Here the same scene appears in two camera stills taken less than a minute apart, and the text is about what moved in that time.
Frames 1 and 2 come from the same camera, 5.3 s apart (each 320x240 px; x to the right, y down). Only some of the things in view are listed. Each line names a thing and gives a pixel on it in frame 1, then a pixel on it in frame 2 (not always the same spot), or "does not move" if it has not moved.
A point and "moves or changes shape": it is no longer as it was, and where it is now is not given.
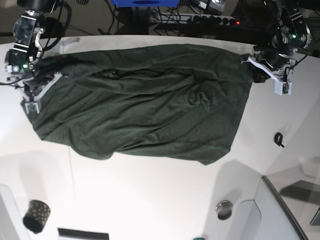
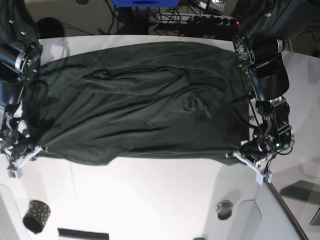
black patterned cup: x=36 y=215 does not move
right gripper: x=278 y=65 -> x=252 y=152
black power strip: x=195 y=19 does not move
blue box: x=146 y=3 does not move
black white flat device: x=73 y=234 does not move
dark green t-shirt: x=186 y=103 moves or changes shape
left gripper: x=38 y=86 -> x=18 y=155
